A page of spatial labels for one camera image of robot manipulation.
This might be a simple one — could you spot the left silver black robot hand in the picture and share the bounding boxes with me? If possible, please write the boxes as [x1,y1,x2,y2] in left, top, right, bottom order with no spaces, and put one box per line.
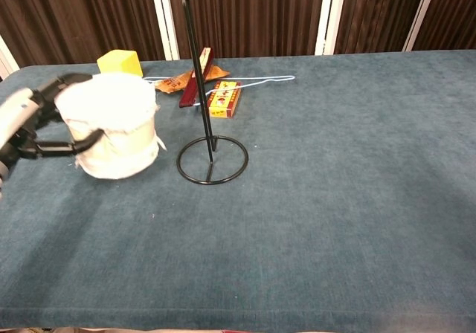
[0,73,106,164]

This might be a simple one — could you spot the white cloth-wrapped cylinder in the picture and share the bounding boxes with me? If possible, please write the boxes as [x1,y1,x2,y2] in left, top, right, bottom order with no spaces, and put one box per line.
[54,71,167,181]

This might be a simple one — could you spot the yellow hexagonal block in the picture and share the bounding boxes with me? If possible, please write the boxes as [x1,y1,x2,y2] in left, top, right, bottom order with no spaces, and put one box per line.
[96,49,144,78]

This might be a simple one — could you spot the dark brown ribbed partition panel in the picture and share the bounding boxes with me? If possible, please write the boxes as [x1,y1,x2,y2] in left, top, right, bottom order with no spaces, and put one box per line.
[0,0,167,68]
[334,0,431,55]
[166,0,327,60]
[412,0,476,52]

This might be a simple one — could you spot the brown spouted sauce pouch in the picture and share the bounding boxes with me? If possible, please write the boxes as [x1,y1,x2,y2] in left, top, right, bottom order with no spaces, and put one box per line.
[154,67,231,94]

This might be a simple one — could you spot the dark red folded fan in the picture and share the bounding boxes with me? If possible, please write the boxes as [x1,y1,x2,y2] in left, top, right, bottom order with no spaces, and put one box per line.
[178,47,215,109]

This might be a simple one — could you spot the yellow red printed box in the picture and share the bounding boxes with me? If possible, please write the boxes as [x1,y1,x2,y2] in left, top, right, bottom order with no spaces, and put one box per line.
[206,80,242,119]

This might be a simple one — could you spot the teal table cloth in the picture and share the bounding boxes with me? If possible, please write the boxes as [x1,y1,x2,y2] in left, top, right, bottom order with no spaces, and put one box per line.
[0,49,476,332]

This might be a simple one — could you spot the white partition post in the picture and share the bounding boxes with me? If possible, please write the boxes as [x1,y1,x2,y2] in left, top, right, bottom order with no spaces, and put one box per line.
[148,0,180,62]
[0,35,20,80]
[402,0,443,53]
[314,0,350,56]

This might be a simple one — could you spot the black wire roll stand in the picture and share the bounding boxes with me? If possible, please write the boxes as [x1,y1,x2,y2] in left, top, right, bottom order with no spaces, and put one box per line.
[176,0,249,185]

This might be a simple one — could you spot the light blue wire hanger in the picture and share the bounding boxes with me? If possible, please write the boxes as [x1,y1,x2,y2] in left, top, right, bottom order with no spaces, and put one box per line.
[143,74,297,100]

